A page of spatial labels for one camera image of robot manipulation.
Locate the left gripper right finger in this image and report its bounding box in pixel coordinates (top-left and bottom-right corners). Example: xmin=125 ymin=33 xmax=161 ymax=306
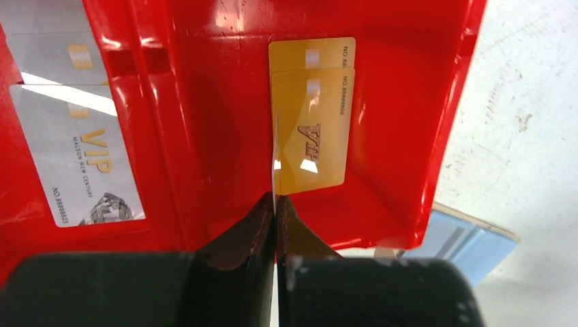
xmin=276 ymin=196 xmax=342 ymax=326

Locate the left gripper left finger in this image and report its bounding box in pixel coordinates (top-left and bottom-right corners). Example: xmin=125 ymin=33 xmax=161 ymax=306
xmin=180 ymin=192 xmax=275 ymax=326

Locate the beige card holder wallet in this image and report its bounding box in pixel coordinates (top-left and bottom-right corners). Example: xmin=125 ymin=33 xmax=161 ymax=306
xmin=374 ymin=202 xmax=521 ymax=286

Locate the gold striped credit card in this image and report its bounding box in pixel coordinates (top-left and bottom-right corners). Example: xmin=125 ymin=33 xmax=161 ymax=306
xmin=271 ymin=68 xmax=355 ymax=195

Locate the silver VIP credit card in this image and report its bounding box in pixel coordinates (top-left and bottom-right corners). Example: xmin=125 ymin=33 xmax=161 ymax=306
xmin=10 ymin=84 xmax=145 ymax=228

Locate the orange card in bin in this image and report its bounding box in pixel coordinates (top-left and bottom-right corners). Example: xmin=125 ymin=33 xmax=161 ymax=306
xmin=269 ymin=37 xmax=356 ymax=74

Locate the silver card in bin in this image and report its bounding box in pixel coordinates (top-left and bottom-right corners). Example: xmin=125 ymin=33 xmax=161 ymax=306
xmin=1 ymin=0 xmax=90 ymax=35
xmin=7 ymin=32 xmax=108 ymax=86

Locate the red plastic bin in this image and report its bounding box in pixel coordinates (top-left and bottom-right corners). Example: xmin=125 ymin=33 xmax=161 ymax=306
xmin=1 ymin=1 xmax=486 ymax=282

